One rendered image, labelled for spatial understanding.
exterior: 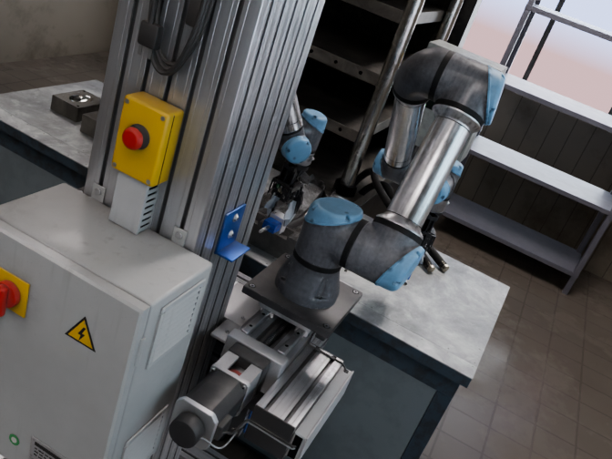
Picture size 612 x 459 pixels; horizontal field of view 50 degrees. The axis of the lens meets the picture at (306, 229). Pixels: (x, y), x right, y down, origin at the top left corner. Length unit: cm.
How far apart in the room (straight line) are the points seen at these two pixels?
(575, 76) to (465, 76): 367
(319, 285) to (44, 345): 60
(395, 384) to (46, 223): 128
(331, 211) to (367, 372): 84
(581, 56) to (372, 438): 353
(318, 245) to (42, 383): 61
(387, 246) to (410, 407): 85
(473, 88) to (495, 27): 369
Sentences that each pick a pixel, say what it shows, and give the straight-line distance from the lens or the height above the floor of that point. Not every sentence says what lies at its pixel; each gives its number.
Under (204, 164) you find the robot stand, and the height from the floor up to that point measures 139.
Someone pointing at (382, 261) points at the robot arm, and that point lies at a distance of 140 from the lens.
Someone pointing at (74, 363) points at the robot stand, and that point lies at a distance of 116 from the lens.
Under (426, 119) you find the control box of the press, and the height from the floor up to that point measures 119.
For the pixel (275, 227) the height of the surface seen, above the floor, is 94.
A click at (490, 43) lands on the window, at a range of 517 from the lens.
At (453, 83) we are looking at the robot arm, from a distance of 149.
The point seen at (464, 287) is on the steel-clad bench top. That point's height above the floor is 80.
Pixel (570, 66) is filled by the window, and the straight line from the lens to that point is 513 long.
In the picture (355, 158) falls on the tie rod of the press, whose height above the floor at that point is 95.
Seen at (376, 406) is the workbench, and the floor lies 51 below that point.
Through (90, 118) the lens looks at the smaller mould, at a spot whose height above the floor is 87.
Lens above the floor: 184
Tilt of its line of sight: 26 degrees down
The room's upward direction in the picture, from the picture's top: 20 degrees clockwise
